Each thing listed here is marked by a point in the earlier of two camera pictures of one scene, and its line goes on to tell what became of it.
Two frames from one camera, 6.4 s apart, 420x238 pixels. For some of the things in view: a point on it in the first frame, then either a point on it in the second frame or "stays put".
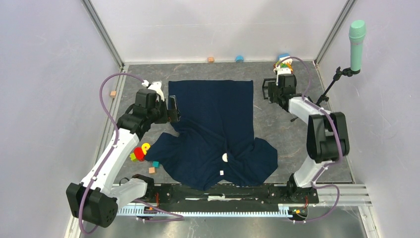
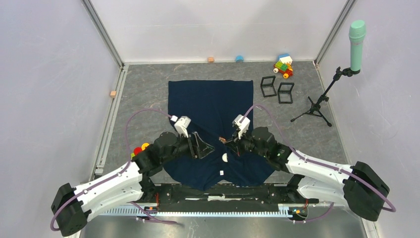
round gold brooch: [225, 157] stays put
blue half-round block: [239, 59] stays put
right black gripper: [273, 87] → [236, 145]
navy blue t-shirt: [216, 147] stays put
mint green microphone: [356, 32] stays put
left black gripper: [172, 115] → [203, 148]
